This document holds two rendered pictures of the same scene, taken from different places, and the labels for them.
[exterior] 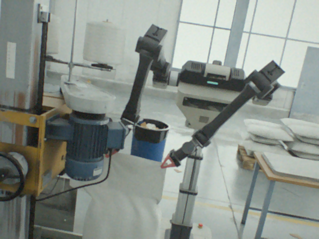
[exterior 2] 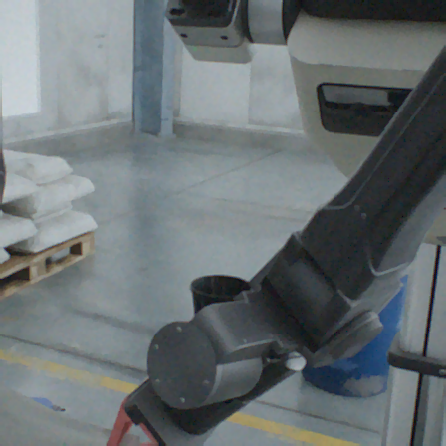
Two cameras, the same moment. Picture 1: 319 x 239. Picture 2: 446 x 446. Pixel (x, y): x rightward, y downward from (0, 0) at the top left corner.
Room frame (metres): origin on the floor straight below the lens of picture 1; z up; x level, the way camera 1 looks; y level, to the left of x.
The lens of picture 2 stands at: (1.03, -0.31, 1.41)
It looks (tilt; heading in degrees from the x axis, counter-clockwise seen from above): 15 degrees down; 20
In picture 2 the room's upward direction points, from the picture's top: 3 degrees clockwise
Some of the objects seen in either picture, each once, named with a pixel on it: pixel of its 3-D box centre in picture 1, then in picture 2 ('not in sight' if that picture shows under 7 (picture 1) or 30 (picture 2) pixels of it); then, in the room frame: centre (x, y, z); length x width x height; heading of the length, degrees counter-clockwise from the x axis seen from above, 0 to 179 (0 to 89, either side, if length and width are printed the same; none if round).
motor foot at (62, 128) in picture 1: (63, 128); not in sight; (1.17, 0.35, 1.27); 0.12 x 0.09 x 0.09; 177
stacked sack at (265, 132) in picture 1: (268, 132); not in sight; (4.74, -1.65, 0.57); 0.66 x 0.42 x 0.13; 80
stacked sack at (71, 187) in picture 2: not in sight; (38, 191); (4.48, 2.11, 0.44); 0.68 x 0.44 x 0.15; 177
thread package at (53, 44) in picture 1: (43, 32); not in sight; (1.37, 0.53, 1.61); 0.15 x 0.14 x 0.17; 87
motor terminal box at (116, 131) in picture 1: (113, 137); not in sight; (1.25, 0.17, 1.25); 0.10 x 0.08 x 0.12; 22
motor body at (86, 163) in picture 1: (86, 146); not in sight; (1.21, 0.27, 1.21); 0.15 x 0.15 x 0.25
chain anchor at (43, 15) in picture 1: (45, 14); not in sight; (1.15, 0.44, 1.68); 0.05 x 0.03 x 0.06; 177
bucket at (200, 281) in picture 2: not in sight; (219, 311); (3.95, 0.73, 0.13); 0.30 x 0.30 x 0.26
